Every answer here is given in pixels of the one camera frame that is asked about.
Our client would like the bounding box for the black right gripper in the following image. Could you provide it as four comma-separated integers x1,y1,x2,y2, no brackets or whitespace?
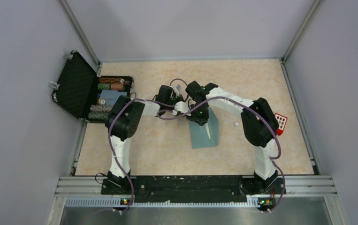
186,103,209,126

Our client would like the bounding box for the beige letter paper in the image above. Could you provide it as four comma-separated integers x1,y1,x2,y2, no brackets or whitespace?
205,123,212,139

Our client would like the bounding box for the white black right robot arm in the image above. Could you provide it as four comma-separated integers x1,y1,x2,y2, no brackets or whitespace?
185,81,279,193

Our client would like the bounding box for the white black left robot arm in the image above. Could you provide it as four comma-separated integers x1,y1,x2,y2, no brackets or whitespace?
102,85,184,194

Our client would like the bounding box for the black poker chip case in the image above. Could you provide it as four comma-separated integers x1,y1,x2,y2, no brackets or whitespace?
50,50,134,123

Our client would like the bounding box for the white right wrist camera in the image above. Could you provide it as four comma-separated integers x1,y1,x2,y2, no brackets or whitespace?
172,101,190,116

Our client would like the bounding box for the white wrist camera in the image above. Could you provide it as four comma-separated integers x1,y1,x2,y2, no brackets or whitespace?
172,85,182,98
172,101,190,116

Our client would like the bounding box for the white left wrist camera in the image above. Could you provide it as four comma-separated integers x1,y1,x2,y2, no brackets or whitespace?
172,85,182,98

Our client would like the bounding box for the aluminium front frame rail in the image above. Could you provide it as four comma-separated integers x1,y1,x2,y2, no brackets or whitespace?
47,175,348,225

